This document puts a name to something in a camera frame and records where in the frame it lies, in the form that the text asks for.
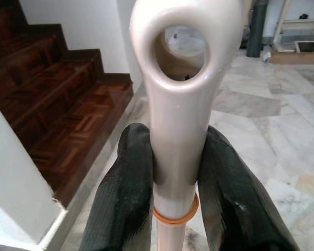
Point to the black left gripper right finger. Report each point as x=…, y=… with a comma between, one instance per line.
x=233, y=204

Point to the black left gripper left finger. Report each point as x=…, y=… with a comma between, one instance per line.
x=120, y=204

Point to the dark wooden staircase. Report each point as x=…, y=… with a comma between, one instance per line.
x=55, y=104

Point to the long wooden plank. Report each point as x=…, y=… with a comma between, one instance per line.
x=298, y=58

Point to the white framed tablet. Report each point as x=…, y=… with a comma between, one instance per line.
x=310, y=47

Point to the dark green rolled mat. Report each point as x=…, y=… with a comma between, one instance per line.
x=256, y=26

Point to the wooden top sewing table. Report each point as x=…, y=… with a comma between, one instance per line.
x=280, y=28

